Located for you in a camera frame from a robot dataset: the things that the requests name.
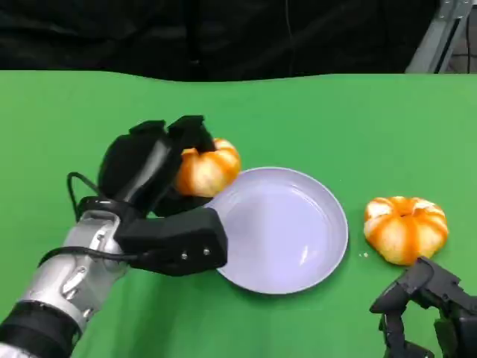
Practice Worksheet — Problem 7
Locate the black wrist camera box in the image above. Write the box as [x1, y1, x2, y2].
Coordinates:
[113, 207, 229, 277]

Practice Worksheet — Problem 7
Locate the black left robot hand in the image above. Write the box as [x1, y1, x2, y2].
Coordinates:
[97, 114, 216, 218]

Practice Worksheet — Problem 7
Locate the grey metal frame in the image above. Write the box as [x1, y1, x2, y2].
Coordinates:
[405, 0, 477, 75]

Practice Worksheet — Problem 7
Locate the orange and white bread roll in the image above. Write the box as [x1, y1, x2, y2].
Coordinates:
[363, 195, 449, 266]
[174, 138, 242, 198]

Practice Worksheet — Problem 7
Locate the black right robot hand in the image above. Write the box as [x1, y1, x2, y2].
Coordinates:
[369, 256, 477, 358]

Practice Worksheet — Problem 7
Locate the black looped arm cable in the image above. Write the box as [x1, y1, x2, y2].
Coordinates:
[66, 172, 116, 224]

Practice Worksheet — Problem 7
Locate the green table cloth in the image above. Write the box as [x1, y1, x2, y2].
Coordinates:
[0, 69, 477, 358]

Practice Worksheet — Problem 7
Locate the lilac plate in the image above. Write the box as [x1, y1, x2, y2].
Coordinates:
[206, 166, 350, 295]

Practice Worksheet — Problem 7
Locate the black backdrop curtain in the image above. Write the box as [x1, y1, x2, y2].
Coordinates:
[0, 0, 439, 82]

